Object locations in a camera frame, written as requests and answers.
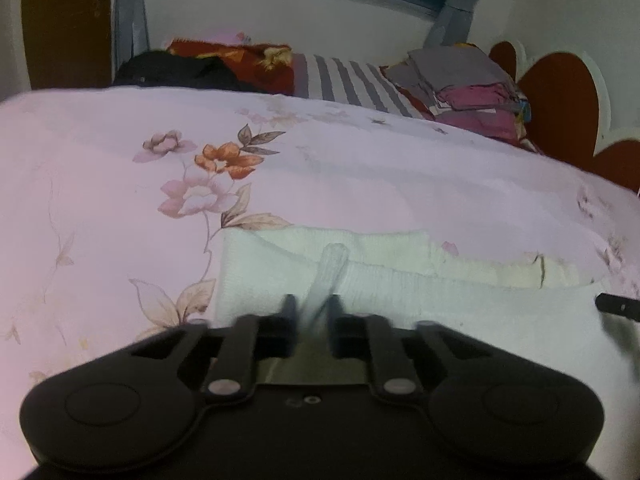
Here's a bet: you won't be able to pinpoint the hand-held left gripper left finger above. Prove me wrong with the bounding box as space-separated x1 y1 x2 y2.
127 294 301 417

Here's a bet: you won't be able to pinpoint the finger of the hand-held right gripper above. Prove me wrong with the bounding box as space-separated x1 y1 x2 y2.
595 292 640 322

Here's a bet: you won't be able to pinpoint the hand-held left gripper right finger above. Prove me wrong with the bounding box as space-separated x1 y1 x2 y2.
325 294 498 415

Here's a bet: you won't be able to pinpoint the white long-sleeve shirt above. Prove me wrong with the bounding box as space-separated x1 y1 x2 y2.
212 227 640 461

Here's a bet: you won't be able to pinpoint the stack of folded clothes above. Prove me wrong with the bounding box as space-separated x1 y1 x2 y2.
380 42 540 152

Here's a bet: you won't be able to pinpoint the pink floral bed sheet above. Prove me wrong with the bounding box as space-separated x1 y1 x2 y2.
0 85 640 477

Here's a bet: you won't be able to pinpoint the brown heart-shaped headboard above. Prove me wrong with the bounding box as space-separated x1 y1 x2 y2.
487 40 640 197

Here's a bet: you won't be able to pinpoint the grey striped pillow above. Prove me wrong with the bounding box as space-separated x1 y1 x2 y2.
292 53 427 119

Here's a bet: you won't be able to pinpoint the red floral blanket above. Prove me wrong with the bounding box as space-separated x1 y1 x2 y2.
166 37 297 97

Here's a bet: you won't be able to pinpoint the black cloth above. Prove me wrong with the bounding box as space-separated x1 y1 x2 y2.
112 50 257 94

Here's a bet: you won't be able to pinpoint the pink pillow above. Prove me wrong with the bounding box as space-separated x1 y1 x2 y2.
209 29 252 46

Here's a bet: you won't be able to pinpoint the grey curtain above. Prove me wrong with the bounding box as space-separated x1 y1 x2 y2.
425 0 487 52
112 0 151 67

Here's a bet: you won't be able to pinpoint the brown wooden door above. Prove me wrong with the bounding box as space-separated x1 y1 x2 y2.
20 0 117 92

